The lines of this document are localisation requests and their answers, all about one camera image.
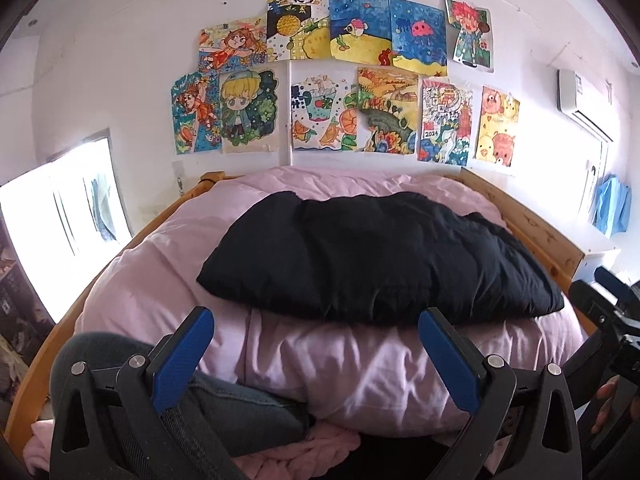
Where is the person's leg in jeans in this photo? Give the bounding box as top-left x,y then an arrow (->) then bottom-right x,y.
47,331 -> 313,480

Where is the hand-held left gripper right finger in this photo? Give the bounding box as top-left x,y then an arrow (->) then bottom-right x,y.
417,307 -> 584,480

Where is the group of colourful wall drawings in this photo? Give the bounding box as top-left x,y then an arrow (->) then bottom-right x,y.
170,0 -> 522,172

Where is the dark cluttered shelf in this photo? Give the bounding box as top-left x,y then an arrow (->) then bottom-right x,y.
0,230 -> 57,411

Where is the wooden bed frame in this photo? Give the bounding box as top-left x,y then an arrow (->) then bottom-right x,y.
0,167 -> 587,461

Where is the white cabinet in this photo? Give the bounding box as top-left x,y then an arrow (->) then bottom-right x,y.
571,246 -> 622,282

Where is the black padded jacket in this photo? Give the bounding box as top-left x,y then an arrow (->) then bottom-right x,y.
196,190 -> 566,326

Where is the pink knitted cloth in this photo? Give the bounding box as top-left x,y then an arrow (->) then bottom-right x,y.
25,417 -> 363,480

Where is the white air conditioner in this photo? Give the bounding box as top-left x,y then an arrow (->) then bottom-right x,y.
556,67 -> 617,144

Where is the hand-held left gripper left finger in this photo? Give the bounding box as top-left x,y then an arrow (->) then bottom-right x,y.
49,306 -> 216,480

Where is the bright window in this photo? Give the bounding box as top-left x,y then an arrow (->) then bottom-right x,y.
0,127 -> 134,326

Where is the pink duvet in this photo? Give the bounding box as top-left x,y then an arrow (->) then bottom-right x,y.
80,165 -> 588,436

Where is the person's right hand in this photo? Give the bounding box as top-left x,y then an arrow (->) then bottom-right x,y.
590,379 -> 622,436

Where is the blue hanging cloth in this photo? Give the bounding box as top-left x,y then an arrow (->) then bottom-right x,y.
592,175 -> 632,239

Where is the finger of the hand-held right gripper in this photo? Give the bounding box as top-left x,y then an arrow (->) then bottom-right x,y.
594,266 -> 640,307
569,279 -> 626,341

